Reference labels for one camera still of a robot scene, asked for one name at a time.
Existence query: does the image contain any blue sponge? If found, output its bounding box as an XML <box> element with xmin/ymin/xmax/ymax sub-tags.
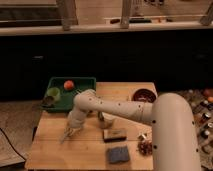
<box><xmin>106</xmin><ymin>146</ymin><xmax>130</xmax><ymax>164</ymax></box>

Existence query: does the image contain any brown pinecone clutter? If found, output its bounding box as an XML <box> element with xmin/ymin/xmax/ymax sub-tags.
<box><xmin>138</xmin><ymin>134</ymin><xmax>152</xmax><ymax>156</ymax></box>

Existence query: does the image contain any dark red bowl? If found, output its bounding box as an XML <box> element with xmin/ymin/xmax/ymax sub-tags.
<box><xmin>132</xmin><ymin>89</ymin><xmax>156</xmax><ymax>103</ymax></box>

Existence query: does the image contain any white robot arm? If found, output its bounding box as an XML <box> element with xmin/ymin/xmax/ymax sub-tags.
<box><xmin>68</xmin><ymin>89</ymin><xmax>201</xmax><ymax>171</ymax></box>

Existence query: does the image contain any light green cup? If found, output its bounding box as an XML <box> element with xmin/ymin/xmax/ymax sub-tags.
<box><xmin>46</xmin><ymin>87</ymin><xmax>61</xmax><ymax>101</ymax></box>

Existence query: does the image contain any green plastic tray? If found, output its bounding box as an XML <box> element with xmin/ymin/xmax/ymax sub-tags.
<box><xmin>42</xmin><ymin>77</ymin><xmax>96</xmax><ymax>113</ymax></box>

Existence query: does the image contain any dark small cup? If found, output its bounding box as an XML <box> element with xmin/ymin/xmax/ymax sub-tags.
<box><xmin>42</xmin><ymin>96</ymin><xmax>54</xmax><ymax>107</ymax></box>

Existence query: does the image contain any black cable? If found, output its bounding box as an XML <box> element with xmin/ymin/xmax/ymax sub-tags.
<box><xmin>0</xmin><ymin>127</ymin><xmax>27</xmax><ymax>163</ymax></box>

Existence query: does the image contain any orange ball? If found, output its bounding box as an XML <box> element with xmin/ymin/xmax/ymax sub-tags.
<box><xmin>64</xmin><ymin>80</ymin><xmax>74</xmax><ymax>91</ymax></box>

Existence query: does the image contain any wooden block eraser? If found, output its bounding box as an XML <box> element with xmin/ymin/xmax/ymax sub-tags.
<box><xmin>103</xmin><ymin>129</ymin><xmax>127</xmax><ymax>142</ymax></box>

